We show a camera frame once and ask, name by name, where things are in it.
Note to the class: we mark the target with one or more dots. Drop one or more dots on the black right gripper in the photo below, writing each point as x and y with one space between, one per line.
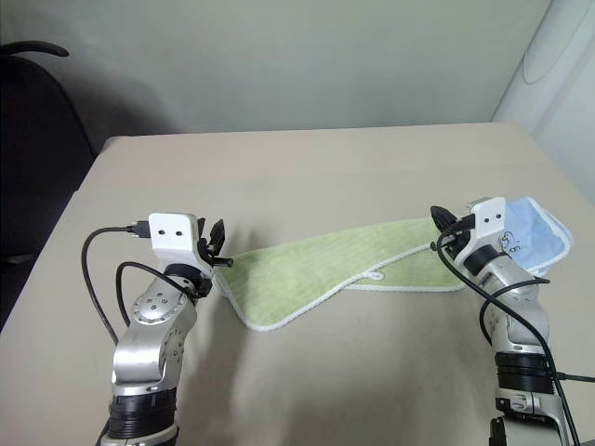
460 241

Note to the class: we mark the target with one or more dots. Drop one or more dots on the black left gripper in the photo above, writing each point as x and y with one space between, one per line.
203 244

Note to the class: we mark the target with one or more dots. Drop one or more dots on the green cloth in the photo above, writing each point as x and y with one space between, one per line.
297 274

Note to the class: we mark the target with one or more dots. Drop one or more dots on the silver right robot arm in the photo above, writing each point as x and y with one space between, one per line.
520 325

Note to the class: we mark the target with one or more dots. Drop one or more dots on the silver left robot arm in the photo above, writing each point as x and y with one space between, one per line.
149 344

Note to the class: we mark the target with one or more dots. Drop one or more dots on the blue cloth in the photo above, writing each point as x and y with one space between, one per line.
534 232

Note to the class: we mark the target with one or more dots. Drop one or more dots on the white panel with oval recess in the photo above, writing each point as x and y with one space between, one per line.
558 93

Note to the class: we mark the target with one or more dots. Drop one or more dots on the black office chair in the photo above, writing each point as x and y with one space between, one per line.
32 162

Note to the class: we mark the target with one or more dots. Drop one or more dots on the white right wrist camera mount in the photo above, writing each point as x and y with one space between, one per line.
488 223

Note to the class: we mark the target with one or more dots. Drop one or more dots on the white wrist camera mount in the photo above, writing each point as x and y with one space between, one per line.
169 239
488 223

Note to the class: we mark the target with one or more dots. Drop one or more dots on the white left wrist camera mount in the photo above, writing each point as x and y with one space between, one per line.
169 239

